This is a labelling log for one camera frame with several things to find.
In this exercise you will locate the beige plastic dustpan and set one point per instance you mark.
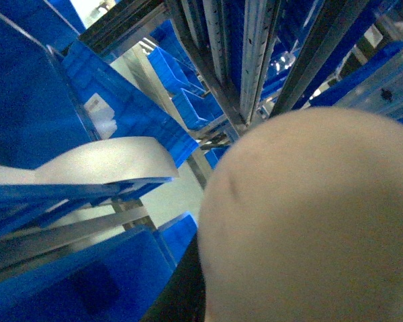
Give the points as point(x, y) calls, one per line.
point(302, 220)

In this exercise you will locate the blue bin on shelf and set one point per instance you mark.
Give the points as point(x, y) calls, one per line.
point(196, 108)

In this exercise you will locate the stainless steel shelf rack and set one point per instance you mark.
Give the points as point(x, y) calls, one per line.
point(72, 130)

